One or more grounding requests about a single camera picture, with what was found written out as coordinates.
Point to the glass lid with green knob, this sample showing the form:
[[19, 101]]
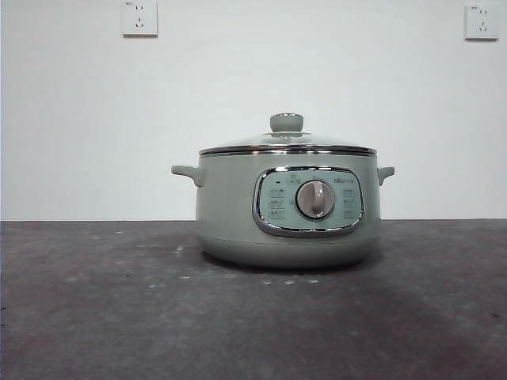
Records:
[[287, 122]]

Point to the sage green electric pot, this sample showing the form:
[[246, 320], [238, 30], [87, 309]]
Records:
[[226, 206]]

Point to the white wall socket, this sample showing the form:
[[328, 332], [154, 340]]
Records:
[[481, 23], [139, 20]]

